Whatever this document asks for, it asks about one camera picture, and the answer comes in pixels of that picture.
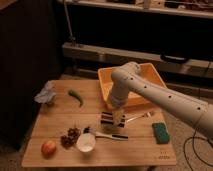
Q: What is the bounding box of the red apple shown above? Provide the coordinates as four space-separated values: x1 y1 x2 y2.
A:
41 140 56 157

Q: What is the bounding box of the crumpled white cloth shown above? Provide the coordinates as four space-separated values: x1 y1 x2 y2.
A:
34 81 56 105

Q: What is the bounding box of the black handle on shelf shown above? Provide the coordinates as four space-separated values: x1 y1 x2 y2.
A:
160 55 189 64

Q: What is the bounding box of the metal shelf rack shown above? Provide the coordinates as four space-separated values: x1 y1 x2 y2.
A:
56 0 213 98

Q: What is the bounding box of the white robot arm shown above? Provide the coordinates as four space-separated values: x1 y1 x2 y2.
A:
108 62 213 140

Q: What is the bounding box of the yellow plastic tray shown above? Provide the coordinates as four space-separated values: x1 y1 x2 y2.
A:
98 63 165 109

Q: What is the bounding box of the green chili pepper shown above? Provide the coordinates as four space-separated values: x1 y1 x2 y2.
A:
68 90 83 107

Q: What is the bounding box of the green sponge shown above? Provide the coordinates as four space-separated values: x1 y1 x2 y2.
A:
152 122 170 144

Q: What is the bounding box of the bunch of dark grapes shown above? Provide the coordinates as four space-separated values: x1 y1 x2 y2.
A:
60 127 80 148

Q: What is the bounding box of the silver metal fork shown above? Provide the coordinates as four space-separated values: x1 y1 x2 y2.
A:
126 111 155 122

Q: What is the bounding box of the black floor cable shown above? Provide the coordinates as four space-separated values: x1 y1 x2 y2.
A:
182 127 213 171

